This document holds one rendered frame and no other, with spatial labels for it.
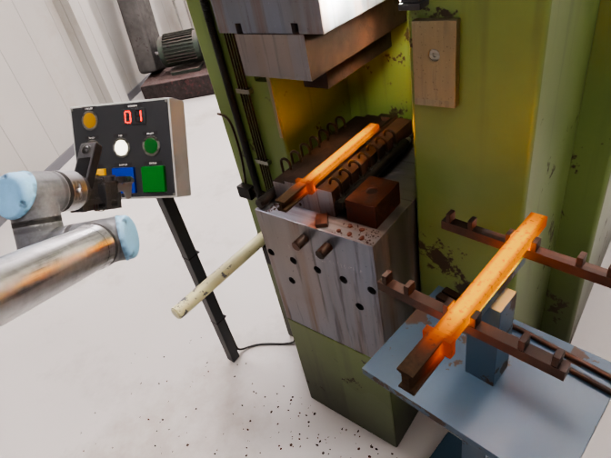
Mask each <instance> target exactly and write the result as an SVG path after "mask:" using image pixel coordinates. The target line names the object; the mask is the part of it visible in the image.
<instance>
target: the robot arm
mask: <svg viewBox="0 0 611 458"><path fill-rule="evenodd" d="M101 152H102V145H100V144H99V143H97V142H93V143H85V144H81V145H80V149H79V153H78V157H77V161H76V165H75V170H74V171H72V170H63V171H33V172H28V171H18V172H12V173H7V174H3V175H2V176H1V177H0V215H1V216H2V217H4V218H5V219H7V220H10V222H11V226H12V230H13V234H14V238H15V244H16V249H17V250H16V251H13V252H11V253H8V254H4V255H1V256H0V327H1V326H3V325H5V324H7V323H9V322H11V321H12V320H14V319H15V318H17V317H18V316H20V315H22V314H24V313H26V312H28V311H29V310H31V309H33V308H35V307H36V306H38V305H39V304H41V303H43V302H45V301H46V300H48V299H50V298H52V297H53V296H55V295H57V294H59V293H61V292H63V291H64V290H65V289H67V288H69V287H70V286H72V285H74V284H76V283H78V282H80V281H81V280H83V279H85V278H86V277H87V276H89V275H91V274H93V273H95V272H97V271H99V270H102V269H104V268H106V267H107V266H109V265H111V264H113V263H115V262H119V261H124V260H127V261H128V260H130V259H133V258H135V257H137V255H138V253H139V245H140V244H139V236H138V232H137V229H136V226H135V223H134V221H133V220H132V219H131V218H130V217H129V216H127V215H116V216H113V217H108V218H103V219H98V220H94V221H88V222H83V223H78V224H70V225H64V224H63V221H62V220H63V219H62V215H61V213H62V212H68V211H70V213H84V212H88V211H93V210H95V211H96V212H97V211H98V212H103V211H104V210H109V209H116V208H122V202H121V200H122V198H121V192H123V193H124V195H125V198H126V199H130V198H131V194H132V183H133V182H134V181H135V179H134V178H133V177H132V176H115V175H98V174H96V172H97V167H98V164H99V159H100V155H101ZM100 210H103V211H100Z"/></svg>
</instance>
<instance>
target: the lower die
mask: <svg viewBox="0 0 611 458"><path fill-rule="evenodd" d="M380 116H384V117H391V118H390V119H389V120H387V121H386V122H385V123H384V124H382V125H381V126H380V127H379V128H378V129H377V130H375V131H374V132H373V133H372V134H371V135H369V136H368V137H367V138H366V139H365V141H363V142H362V143H361V144H360V145H359V146H357V147H356V148H355V149H354V150H353V151H352V152H350V153H349V154H348V155H347V156H346V157H344V158H343V159H342V160H341V161H340V162H339V163H337V164H336V165H335V166H334V167H333V168H331V169H330V170H329V171H328V172H327V173H326V174H324V175H323V176H322V177H321V178H319V179H318V180H317V181H316V182H315V183H314V184H313V187H314V191H315V192H314V193H313V194H308V195H306V196H305V197H304V198H303V199H302V200H301V201H299V202H298V203H297V204H296V205H295V206H299V207H302V208H305V209H308V210H312V211H315V212H318V213H321V214H325V213H327V214H328V215H330V216H333V217H337V216H338V215H339V214H340V213H341V212H342V211H343V210H342V211H339V210H338V209H336V207H335V201H336V200H337V199H338V198H339V197H340V189H339V184H338V182H337V181H335V180H332V183H331V184H328V180H329V178H330V177H336V178H338V179H339V180H340V181H341V183H342V186H343V193H344V192H345V191H346V190H347V189H349V188H350V181H349V175H348V173H347V172H345V171H343V172H342V175H339V174H338V172H339V170H340V169H341V168H346V169H348V170H349V171H350V172H351V174H352V178H353V184H354V183H355V182H356V181H357V180H358V179H359V168H358V165H357V164H356V163H351V166H350V167H348V162H349V161H350V160H357V161H358V162H359V163H360V164H361V166H362V174H363V175H364V174H365V173H366V172H367V171H368V159H367V157H366V156H365V155H364V154H361V155H360V159H358V158H357V155H358V153H360V152H366V153H368V154H369V155H370V158H371V165H372V166H373V165H374V164H376V163H377V160H376V158H377V154H376V149H375V148H374V147H373V146H370V147H369V151H367V150H366V147H367V146H368V145H369V144H375V145H376V146H377V147H378V148H379V153H380V158H382V157H383V156H384V155H385V154H386V145H385V142H384V140H382V139H378V141H377V144H376V143H375V139H376V138H377V137H378V136H383V132H384V131H385V130H386V129H391V130H393V131H394V132H395V134H396V142H397V143H398V142H399V141H400V140H401V139H403V138H407V137H408V136H409V135H411V134H412V120H411V119H404V118H397V115H394V114H380V115H379V116H377V115H370V114H367V115H366V116H365V117H363V116H355V117H354V118H352V119H351V120H350V121H348V122H347V123H346V127H344V126H342V127H340V128H339V129H338V130H337V131H338V134H336V132H334V133H333V134H331V135H330V136H329V139H330V140H329V141H327V139H325V141H323V142H322V143H321V147H318V146H317V147H315V148H314V149H313V150H312V151H311V152H312V154H309V153H308V154H306V155H305V156H304V157H302V163H300V162H299V160H298V161H297V162H296V163H295V164H293V165H292V169H293V170H289V168H288V169H287V170H285V171H284V172H283V173H282V174H280V175H279V176H278V177H277V178H276V179H275V180H273V185H274V188H275V194H276V198H278V197H279V196H280V195H282V194H283V193H284V192H285V191H287V190H288V189H289V188H290V187H292V186H293V185H294V184H295V180H296V178H302V179H303V178H305V177H306V176H307V175H308V174H310V173H311V172H312V171H313V170H314V169H316V168H317V167H318V166H319V165H320V164H321V163H323V162H324V161H325V160H326V159H327V158H328V157H329V156H331V155H332V154H333V153H334V152H336V151H337V150H338V149H339V148H341V147H342V146H343V145H344V144H346V143H347V142H348V141H349V140H350V139H352V138H353V137H354V136H355V135H357V134H358V133H359V132H360V131H362V130H363V129H364V128H365V127H366V126H368V125H369V124H370V123H371V124H372V123H373V122H374V121H376V120H377V119H378V118H379V117H380ZM383 137H384V138H385V139H386V140H387V142H388V151H390V150H391V149H392V148H393V147H394V146H393V143H394V138H393V135H392V133H390V132H386V136H383ZM299 203H301V206H300V205H299Z"/></svg>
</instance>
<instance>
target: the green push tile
mask: <svg viewBox="0 0 611 458"><path fill-rule="evenodd" d="M141 173H142V183H143V192H144V193H157V192H167V189H166V179H165V166H164V165H158V166H142V167H141Z"/></svg>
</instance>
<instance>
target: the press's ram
mask: <svg viewBox="0 0 611 458"><path fill-rule="evenodd" d="M210 1H211V5H212V7H213V11H214V14H215V20H216V23H217V27H218V30H219V33H222V34H239V33H241V32H243V33H244V34H295V33H297V32H299V34H301V35H324V34H325V33H327V32H329V31H331V30H333V29H334V28H336V27H338V26H340V25H341V24H343V23H345V22H347V21H349V20H350V19H352V18H354V17H356V16H358V15H360V14H362V13H363V12H365V11H366V10H368V9H370V8H372V7H374V6H375V5H378V4H380V3H382V2H384V1H385V0H210Z"/></svg>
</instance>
